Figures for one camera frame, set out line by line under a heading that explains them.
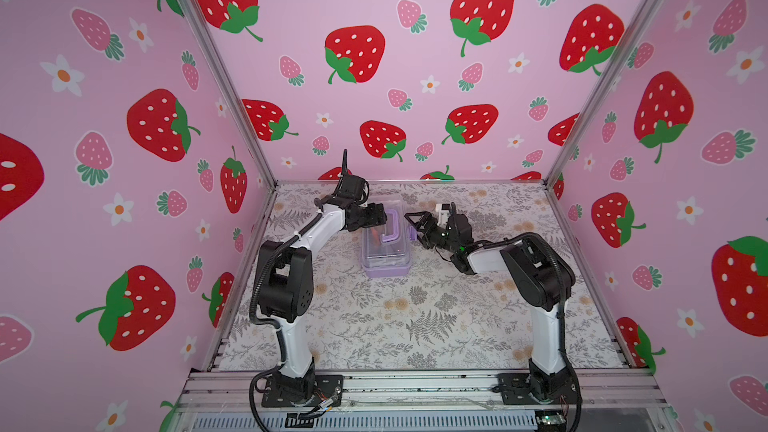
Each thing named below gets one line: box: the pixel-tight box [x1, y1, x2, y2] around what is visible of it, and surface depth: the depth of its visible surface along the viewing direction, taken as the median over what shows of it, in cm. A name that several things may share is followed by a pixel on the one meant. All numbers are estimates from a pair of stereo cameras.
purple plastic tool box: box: [361, 199, 417, 278], surface depth 93 cm
